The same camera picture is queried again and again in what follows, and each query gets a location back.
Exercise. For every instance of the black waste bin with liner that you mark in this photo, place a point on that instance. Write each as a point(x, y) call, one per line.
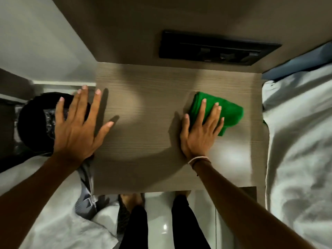
point(36, 124)

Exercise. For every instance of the person's left foot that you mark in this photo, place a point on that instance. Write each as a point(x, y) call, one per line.
point(132, 200)

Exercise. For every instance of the person's left thumb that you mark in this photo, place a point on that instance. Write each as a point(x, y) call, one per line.
point(103, 132)

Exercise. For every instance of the black wall switch panel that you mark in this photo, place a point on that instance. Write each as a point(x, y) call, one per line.
point(220, 47)

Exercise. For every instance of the green cleaning cloth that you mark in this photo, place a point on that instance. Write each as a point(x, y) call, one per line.
point(232, 112)

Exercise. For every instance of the person's right middle finger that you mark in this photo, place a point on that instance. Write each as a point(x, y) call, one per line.
point(211, 115)

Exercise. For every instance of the white thread wristband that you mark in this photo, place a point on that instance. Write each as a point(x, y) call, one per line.
point(198, 159)

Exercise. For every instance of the person's left middle finger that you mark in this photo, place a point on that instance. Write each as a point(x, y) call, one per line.
point(81, 101)

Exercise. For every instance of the person's right thumb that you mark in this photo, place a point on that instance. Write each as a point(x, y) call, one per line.
point(185, 128)

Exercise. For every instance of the blue pillow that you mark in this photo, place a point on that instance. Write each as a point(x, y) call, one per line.
point(298, 63)

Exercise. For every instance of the person's right forearm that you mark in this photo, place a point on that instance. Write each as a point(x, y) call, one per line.
point(246, 210)

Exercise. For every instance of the white crumpled bed sheet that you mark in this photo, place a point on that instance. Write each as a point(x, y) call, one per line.
point(70, 230)

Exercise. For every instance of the person's right little finger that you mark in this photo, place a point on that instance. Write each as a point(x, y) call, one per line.
point(219, 127)

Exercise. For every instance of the person's black trousers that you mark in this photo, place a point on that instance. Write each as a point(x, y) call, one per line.
point(186, 225)

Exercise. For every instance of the person's right hand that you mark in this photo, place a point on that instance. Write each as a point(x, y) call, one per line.
point(197, 142)

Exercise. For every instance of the person's left hand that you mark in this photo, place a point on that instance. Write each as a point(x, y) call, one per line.
point(74, 137)

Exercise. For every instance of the grey striped fabric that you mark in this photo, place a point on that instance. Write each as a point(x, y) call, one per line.
point(87, 186)

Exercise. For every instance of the person's left forearm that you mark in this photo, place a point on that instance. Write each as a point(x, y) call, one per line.
point(39, 199)

